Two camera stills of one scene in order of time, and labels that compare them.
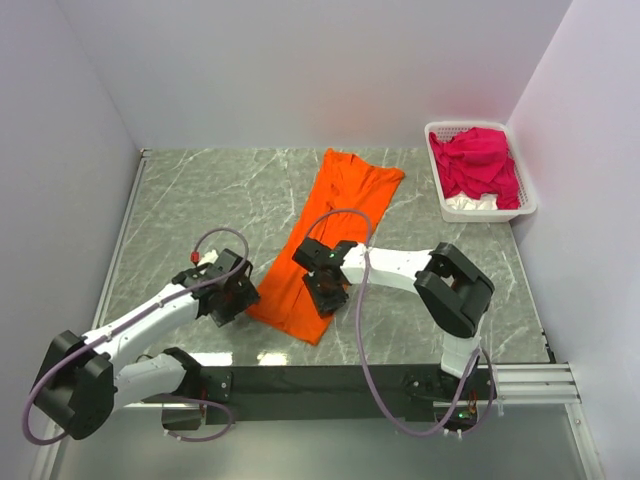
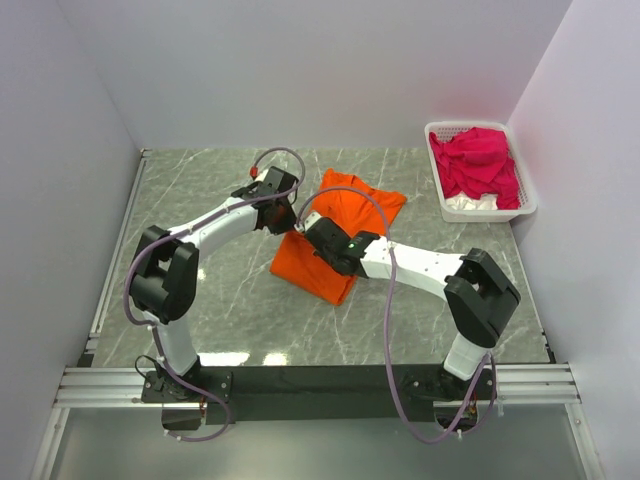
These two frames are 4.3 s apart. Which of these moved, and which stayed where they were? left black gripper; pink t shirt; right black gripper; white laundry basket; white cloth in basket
Moved: right black gripper; left black gripper
Stayed: white laundry basket; pink t shirt; white cloth in basket
